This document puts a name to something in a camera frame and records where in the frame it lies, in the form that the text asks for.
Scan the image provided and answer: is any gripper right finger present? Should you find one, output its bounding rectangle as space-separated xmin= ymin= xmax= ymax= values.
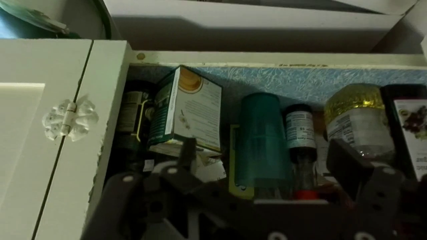
xmin=326 ymin=139 xmax=427 ymax=240

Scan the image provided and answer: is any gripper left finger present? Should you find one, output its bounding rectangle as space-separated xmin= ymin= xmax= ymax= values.
xmin=80 ymin=138 xmax=256 ymax=240

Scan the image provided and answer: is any white paper packet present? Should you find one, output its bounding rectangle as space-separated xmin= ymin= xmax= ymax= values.
xmin=195 ymin=154 xmax=228 ymax=183

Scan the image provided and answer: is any black box with fruit picture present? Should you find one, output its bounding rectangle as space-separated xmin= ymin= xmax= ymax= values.
xmin=380 ymin=84 xmax=427 ymax=182

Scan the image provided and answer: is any clear jar with gold lid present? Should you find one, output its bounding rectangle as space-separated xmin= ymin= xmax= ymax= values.
xmin=323 ymin=83 xmax=397 ymax=167

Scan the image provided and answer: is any dark glass bottle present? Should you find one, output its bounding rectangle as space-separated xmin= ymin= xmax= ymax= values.
xmin=115 ymin=81 xmax=155 ymax=174

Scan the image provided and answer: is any small bottle with red cap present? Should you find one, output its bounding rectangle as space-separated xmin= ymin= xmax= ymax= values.
xmin=284 ymin=104 xmax=318 ymax=200

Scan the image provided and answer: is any yellow-green flat package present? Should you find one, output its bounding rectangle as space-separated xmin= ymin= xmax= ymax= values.
xmin=228 ymin=124 xmax=256 ymax=200

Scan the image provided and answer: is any white cabinet door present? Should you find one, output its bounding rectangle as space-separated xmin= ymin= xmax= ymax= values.
xmin=0 ymin=39 xmax=93 ymax=240

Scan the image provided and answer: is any green and white tea box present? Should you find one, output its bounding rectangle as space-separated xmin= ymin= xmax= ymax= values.
xmin=148 ymin=65 xmax=223 ymax=157

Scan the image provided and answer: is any teal cylindrical container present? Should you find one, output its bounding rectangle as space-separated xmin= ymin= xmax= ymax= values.
xmin=235 ymin=93 xmax=291 ymax=198

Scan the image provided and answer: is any round metal bowl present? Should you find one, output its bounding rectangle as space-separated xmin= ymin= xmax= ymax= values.
xmin=0 ymin=0 xmax=112 ymax=40

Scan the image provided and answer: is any white wall cabinet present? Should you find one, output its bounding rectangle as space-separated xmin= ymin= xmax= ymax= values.
xmin=0 ymin=39 xmax=427 ymax=240

